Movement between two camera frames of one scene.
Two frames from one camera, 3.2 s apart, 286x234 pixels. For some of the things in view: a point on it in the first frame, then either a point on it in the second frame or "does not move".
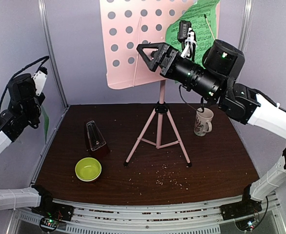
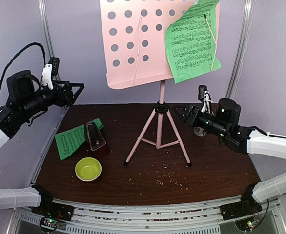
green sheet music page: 46,120 to 70,141
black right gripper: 168,61 to 192,117
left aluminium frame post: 50,44 does not move
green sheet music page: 202,15 does not move
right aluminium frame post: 245,24 does not move
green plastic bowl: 88,169 does not move
